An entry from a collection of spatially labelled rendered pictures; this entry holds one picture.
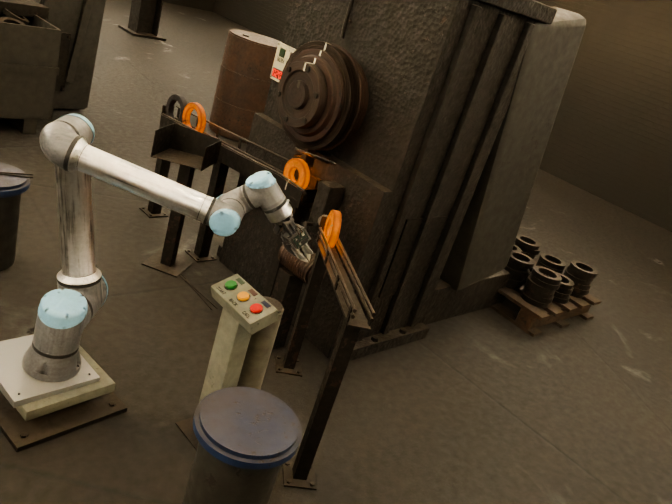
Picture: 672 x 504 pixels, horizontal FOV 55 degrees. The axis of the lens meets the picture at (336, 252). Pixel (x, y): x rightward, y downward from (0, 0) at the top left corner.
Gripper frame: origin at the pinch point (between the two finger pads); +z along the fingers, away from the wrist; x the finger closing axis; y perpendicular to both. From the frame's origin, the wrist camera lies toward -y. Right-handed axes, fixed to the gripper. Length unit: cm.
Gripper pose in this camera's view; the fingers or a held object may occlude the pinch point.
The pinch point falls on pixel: (306, 258)
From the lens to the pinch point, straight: 231.2
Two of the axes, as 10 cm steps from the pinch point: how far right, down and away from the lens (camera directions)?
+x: 7.6, -6.0, 2.5
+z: 4.4, 7.6, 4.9
